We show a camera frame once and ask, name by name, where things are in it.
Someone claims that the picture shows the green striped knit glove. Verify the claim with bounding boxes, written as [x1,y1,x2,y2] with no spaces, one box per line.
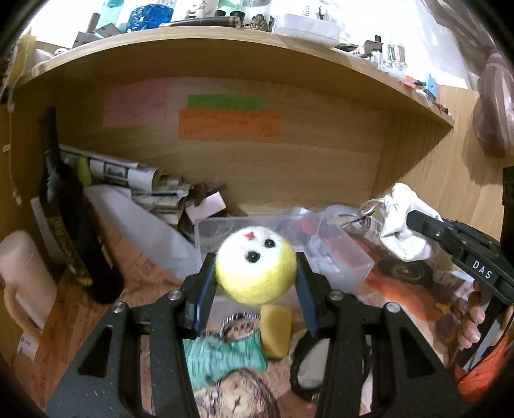
[183,330,268,392]

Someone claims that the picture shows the yellow sponge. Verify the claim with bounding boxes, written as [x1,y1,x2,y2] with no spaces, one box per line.
[260,305,292,359]

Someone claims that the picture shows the yellow white plush ball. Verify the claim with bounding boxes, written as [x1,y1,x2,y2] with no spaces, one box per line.
[214,225,298,306]

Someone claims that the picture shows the person's right hand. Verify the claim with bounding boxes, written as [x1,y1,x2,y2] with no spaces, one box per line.
[457,281,513,348]

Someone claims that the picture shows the vintage clock print mat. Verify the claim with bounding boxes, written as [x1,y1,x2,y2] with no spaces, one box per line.
[23,236,475,418]

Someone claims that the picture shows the clear plastic storage box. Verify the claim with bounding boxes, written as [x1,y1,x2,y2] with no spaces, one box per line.
[194,211,376,303]

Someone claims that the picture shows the cream ceramic mug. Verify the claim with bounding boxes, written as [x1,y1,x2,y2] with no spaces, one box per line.
[1,230,57,343]

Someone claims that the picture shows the white plastic sheet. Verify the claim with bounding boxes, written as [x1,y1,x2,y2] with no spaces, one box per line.
[84,185,199,279]

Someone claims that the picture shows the dark wine bottle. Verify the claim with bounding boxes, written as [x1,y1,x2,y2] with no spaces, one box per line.
[38,106,124,305]

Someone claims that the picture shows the rolled newspapers pile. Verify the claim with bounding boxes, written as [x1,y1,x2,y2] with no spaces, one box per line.
[60,145,226,227]

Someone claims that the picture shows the white plastic tray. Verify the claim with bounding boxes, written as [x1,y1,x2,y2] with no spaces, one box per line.
[272,14,340,48]

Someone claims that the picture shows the orange paper note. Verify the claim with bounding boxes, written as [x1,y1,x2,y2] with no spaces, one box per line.
[178,109,282,143]

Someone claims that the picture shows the pink paper note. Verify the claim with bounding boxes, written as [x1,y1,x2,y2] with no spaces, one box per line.
[103,78,167,128]

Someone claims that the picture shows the green paper note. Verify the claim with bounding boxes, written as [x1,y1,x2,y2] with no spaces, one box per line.
[186,94,264,112]

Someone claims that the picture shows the wooden shelf board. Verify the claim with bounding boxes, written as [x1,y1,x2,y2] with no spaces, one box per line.
[21,26,454,126]

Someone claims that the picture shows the blue crumpled bag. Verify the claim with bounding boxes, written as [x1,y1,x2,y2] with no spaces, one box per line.
[126,4,173,32]

